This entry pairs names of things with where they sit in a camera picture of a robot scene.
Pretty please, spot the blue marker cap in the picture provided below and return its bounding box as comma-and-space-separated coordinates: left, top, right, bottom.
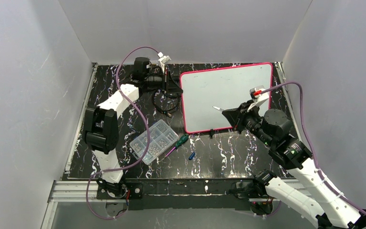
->
189, 152, 195, 160

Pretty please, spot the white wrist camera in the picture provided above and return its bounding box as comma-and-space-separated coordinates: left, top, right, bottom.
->
157, 52, 171, 73
247, 85, 269, 112

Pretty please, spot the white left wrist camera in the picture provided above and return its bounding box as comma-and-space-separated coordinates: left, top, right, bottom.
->
157, 52, 171, 73

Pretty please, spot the pink framed whiteboard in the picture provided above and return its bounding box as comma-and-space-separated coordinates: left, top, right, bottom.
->
180, 62, 274, 134

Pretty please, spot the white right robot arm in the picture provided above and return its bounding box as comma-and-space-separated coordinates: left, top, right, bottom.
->
222, 103, 366, 229

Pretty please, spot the green handled screwdriver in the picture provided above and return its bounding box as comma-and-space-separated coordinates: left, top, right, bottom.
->
164, 134, 189, 158

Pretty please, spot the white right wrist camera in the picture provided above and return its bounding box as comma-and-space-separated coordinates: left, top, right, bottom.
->
247, 85, 269, 112

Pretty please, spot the clear plastic screw box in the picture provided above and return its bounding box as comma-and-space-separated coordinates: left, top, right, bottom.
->
130, 120, 179, 165

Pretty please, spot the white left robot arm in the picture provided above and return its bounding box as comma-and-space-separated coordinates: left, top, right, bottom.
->
82, 52, 182, 184

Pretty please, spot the blue whiteboard marker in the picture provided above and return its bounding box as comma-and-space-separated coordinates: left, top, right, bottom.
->
213, 106, 224, 112

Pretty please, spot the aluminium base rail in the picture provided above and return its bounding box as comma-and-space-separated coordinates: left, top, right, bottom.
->
49, 178, 278, 210

